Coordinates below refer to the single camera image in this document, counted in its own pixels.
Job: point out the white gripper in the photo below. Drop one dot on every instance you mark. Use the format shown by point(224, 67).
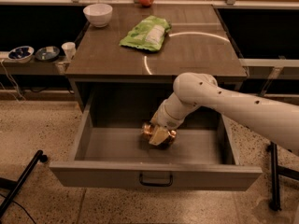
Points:
point(163, 118)

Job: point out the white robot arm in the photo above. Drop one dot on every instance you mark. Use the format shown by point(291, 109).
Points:
point(274, 120)

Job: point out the open grey top drawer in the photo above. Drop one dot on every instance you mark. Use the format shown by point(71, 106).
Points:
point(109, 150)

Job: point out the grey cabinet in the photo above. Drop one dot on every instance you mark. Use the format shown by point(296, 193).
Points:
point(197, 42)

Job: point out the green chip bag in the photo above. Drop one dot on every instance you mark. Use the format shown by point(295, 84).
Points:
point(148, 35)

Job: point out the low side shelf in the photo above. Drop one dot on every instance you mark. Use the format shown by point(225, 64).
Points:
point(35, 67)

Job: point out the white paper cup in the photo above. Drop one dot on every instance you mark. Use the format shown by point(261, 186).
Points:
point(69, 49)

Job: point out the white bowl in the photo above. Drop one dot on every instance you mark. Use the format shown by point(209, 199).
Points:
point(98, 15)

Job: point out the black right stand leg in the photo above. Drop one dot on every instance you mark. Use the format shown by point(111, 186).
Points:
point(276, 172)

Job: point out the black stand leg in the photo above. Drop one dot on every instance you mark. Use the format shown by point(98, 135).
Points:
point(276, 172)
point(13, 187)

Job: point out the dark blue bowl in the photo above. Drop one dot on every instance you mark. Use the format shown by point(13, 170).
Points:
point(47, 54)

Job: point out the black left stand leg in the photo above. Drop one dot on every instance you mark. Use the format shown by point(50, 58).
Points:
point(13, 187)

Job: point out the blue patterned bowl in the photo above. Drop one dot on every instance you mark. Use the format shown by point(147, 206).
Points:
point(21, 54)

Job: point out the black drawer handle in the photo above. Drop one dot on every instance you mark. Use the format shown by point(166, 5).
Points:
point(155, 180)

